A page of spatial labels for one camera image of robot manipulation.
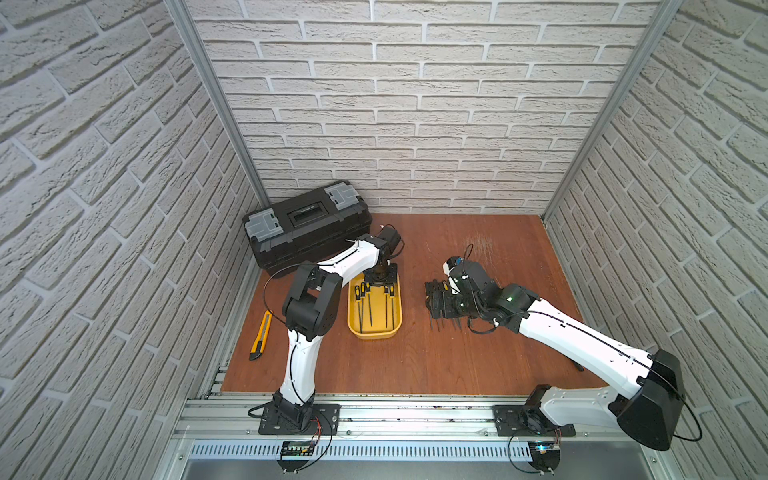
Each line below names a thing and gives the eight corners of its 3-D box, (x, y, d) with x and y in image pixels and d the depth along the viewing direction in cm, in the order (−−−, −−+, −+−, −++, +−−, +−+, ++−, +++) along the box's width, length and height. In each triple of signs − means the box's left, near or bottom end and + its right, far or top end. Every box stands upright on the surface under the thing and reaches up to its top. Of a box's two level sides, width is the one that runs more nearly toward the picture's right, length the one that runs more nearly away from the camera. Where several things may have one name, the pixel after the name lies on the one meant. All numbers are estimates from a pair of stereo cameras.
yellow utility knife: (251, 360, 86) (248, 357, 84) (265, 313, 95) (263, 310, 93) (262, 360, 86) (259, 357, 84) (275, 313, 95) (273, 310, 93)
